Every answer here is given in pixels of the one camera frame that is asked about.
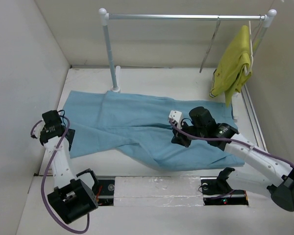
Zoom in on yellow-green garment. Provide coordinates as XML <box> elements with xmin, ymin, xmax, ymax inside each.
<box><xmin>209</xmin><ymin>25</ymin><xmax>252</xmax><ymax>106</ymax></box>

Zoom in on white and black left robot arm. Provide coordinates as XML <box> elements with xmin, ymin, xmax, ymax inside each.
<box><xmin>39</xmin><ymin>110</ymin><xmax>100</xmax><ymax>224</ymax></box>

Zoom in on light blue trousers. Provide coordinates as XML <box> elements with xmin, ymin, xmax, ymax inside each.
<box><xmin>64</xmin><ymin>91</ymin><xmax>244</xmax><ymax>171</ymax></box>

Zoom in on silver and white clothes rack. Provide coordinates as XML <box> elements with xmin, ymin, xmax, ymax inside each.
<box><xmin>98</xmin><ymin>8</ymin><xmax>277</xmax><ymax>93</ymax></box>

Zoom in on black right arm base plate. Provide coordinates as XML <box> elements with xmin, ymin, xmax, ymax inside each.
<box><xmin>198</xmin><ymin>167</ymin><xmax>249</xmax><ymax>206</ymax></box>

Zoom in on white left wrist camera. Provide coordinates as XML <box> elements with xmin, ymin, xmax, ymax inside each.
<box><xmin>168</xmin><ymin>110</ymin><xmax>183</xmax><ymax>129</ymax></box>

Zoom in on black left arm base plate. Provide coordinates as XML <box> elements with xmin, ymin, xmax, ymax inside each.
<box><xmin>87</xmin><ymin>178</ymin><xmax>115</xmax><ymax>206</ymax></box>

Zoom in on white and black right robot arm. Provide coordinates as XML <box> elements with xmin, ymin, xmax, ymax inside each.
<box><xmin>168</xmin><ymin>106</ymin><xmax>294</xmax><ymax>212</ymax></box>

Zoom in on silver metal hanger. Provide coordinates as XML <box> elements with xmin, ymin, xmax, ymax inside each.
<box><xmin>199</xmin><ymin>19</ymin><xmax>221</xmax><ymax>73</ymax></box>

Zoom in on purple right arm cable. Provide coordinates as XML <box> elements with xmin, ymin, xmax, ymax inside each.
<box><xmin>170</xmin><ymin>118</ymin><xmax>294</xmax><ymax>210</ymax></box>

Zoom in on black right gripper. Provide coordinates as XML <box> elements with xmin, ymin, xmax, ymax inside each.
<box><xmin>171</xmin><ymin>119</ymin><xmax>206</xmax><ymax>147</ymax></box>

